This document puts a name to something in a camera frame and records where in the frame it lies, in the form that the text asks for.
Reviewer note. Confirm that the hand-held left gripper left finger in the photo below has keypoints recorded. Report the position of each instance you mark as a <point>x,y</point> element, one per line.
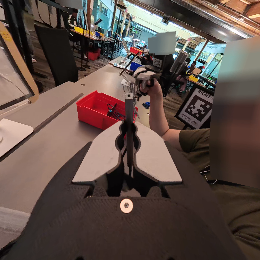
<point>101,158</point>

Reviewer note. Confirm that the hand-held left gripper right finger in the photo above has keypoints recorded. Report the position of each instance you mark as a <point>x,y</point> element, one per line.
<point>156,158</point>

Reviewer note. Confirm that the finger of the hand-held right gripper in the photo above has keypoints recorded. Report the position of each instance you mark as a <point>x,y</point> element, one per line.
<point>149,74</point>
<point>139,73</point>

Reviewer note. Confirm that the grey usb hub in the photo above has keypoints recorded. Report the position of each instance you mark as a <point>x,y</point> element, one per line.
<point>129,113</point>

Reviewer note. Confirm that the red plastic bin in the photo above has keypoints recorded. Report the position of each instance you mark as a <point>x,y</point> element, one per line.
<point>91,111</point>

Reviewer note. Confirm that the person's right forearm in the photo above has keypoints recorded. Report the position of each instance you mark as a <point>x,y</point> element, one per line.
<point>158,117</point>

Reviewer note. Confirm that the person's right hand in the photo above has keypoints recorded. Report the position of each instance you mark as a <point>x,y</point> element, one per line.
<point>156,88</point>

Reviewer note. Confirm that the blue plastic bin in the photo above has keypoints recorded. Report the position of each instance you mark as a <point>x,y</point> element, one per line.
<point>135,66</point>

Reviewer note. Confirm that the tablet on folding stand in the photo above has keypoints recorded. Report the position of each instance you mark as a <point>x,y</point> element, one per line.
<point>127,70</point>

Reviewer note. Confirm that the grey monitor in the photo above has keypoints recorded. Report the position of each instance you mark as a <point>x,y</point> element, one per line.
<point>178,62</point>

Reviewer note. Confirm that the red storage bin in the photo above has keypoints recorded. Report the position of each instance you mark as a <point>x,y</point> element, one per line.
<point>135,50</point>
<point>93,54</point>

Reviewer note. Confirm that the yellow plastic bin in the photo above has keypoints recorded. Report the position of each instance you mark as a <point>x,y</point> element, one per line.
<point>193,77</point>
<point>80,30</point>

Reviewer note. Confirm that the black ceiling device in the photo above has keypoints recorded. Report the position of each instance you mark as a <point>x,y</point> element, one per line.
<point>166,19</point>

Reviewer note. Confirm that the dark bin divider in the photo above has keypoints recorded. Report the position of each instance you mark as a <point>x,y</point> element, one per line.
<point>112,110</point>

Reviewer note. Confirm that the framed marker sign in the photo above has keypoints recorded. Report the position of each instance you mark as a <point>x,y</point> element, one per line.
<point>197,107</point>

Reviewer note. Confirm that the black pole stand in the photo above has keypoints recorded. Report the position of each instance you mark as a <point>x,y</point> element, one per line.
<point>82,40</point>

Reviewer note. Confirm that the black office chair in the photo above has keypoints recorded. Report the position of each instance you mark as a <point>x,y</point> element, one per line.
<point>56,54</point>

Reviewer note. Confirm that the white monitor stand base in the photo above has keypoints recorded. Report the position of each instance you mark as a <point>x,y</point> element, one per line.
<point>14,134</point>

